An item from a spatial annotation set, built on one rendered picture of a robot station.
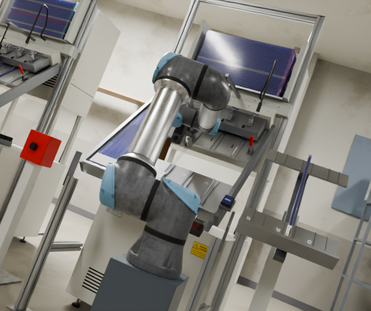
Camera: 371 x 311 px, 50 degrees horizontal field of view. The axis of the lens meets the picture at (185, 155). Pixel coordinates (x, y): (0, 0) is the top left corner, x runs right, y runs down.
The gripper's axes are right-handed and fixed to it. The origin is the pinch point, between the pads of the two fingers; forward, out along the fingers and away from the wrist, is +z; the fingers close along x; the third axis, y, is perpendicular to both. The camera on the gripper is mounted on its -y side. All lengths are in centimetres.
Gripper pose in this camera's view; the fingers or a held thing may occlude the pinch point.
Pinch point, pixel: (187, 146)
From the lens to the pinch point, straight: 192.8
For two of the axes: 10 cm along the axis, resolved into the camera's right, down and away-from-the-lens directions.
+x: -8.8, -3.1, 3.6
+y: 4.6, -7.0, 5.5
